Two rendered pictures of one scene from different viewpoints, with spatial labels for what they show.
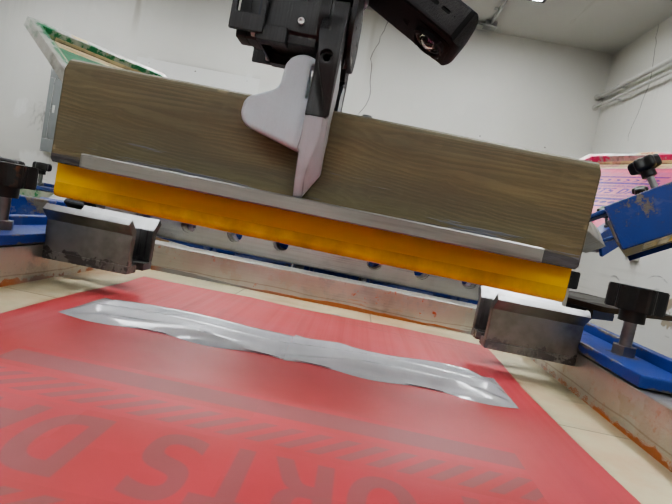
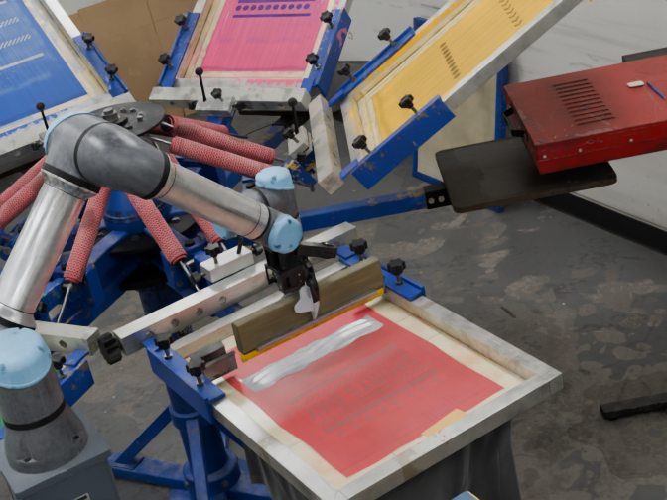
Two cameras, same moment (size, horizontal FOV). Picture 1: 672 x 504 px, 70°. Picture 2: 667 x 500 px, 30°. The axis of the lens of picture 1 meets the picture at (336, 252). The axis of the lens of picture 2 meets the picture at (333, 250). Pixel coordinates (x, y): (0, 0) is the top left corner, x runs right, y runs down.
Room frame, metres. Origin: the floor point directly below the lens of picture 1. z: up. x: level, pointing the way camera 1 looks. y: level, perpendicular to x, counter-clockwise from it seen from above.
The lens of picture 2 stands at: (-1.77, 1.18, 2.50)
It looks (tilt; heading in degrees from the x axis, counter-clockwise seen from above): 28 degrees down; 330
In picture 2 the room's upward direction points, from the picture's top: 12 degrees counter-clockwise
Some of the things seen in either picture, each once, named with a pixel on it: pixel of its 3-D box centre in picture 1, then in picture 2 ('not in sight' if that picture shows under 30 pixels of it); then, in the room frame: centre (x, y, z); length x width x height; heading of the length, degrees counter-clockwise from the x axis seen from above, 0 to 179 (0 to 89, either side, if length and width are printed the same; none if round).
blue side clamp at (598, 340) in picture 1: (573, 357); (381, 282); (0.49, -0.26, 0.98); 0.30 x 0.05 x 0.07; 178
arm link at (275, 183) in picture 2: not in sight; (275, 194); (0.35, 0.05, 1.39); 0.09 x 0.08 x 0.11; 92
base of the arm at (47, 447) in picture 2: not in sight; (40, 426); (0.19, 0.72, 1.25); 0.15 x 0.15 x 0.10
